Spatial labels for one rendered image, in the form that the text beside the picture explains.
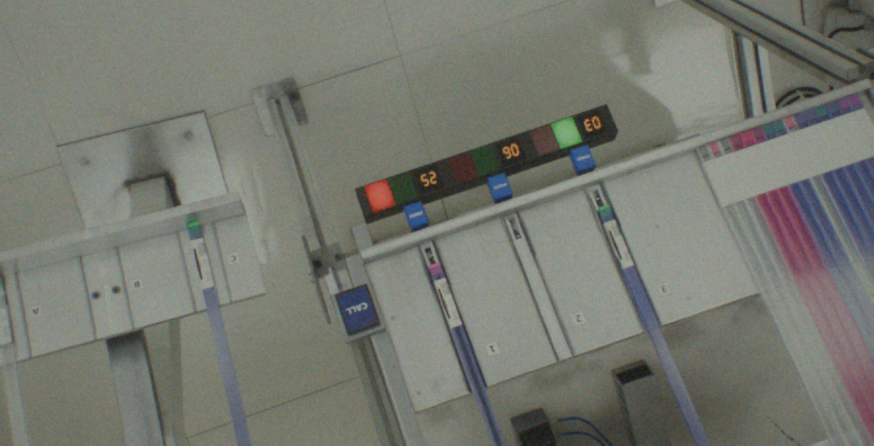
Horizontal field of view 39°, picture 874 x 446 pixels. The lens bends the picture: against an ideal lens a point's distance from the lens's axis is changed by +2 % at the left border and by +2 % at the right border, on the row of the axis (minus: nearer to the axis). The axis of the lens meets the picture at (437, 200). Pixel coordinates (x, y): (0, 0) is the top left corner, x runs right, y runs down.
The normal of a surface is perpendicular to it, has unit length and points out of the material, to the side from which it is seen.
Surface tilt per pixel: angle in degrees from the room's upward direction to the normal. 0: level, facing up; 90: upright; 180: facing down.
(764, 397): 0
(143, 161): 0
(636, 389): 0
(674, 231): 42
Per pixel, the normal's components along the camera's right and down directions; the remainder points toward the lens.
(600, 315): -0.01, -0.30
